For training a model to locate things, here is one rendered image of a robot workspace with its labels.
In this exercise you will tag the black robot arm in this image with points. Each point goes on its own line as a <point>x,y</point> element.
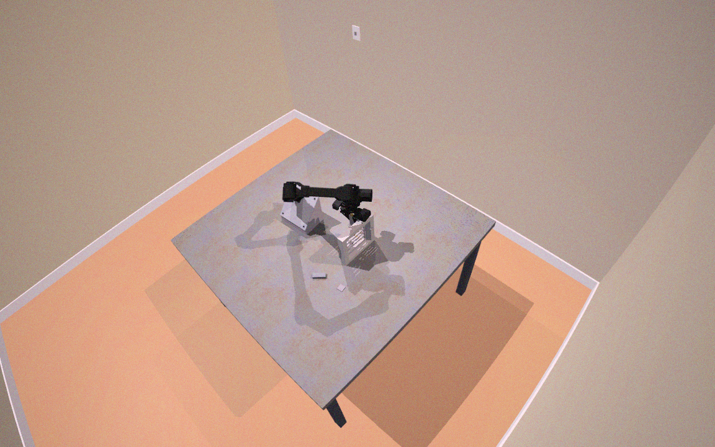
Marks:
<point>344,193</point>

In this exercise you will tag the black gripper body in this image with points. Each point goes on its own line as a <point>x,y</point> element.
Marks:
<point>361,214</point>

